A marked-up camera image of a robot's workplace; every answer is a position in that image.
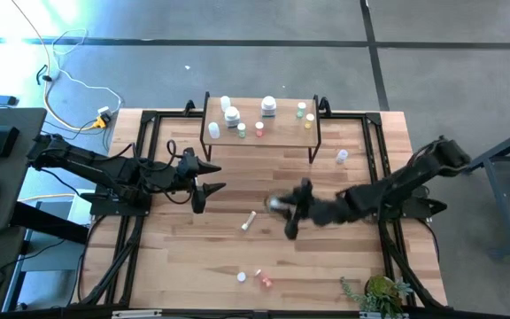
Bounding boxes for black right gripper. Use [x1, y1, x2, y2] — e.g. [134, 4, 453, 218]
[275, 176, 323, 241]

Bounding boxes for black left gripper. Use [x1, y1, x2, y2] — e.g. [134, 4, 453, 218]
[174, 147, 228, 215]

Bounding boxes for large white bottle blue label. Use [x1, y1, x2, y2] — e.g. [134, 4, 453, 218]
[223, 105, 242, 128]

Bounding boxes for white Trader Joe's Melatonin bottle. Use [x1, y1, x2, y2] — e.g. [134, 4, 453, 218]
[260, 95, 278, 119]

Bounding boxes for wooden shelf black metal legs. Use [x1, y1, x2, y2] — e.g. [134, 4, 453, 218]
[198, 91, 323, 165]

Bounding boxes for potted succulent plant black pot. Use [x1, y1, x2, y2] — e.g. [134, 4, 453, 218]
[339, 273, 415, 319]

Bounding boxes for white box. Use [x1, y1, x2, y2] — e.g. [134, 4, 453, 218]
[66, 189, 101, 228]

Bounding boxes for black desk support beam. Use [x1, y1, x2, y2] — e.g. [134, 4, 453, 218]
[9, 201, 90, 245]

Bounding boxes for grey desk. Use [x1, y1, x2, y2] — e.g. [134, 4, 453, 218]
[0, 107, 48, 235]

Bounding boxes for black aluminium table frame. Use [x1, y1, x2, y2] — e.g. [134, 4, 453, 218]
[75, 108, 450, 311]

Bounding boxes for white floor cable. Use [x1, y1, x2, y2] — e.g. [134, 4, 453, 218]
[50, 28, 122, 116]

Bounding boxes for silver metal bracket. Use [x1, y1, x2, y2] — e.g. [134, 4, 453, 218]
[111, 309, 163, 319]

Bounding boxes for small black cable clip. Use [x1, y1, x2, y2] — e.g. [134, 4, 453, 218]
[35, 64, 55, 86]

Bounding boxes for yellow floor cable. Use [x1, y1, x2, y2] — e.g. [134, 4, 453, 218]
[10, 0, 101, 132]

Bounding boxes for blue-grey metal table frame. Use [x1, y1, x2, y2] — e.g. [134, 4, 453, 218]
[458, 120, 510, 261]

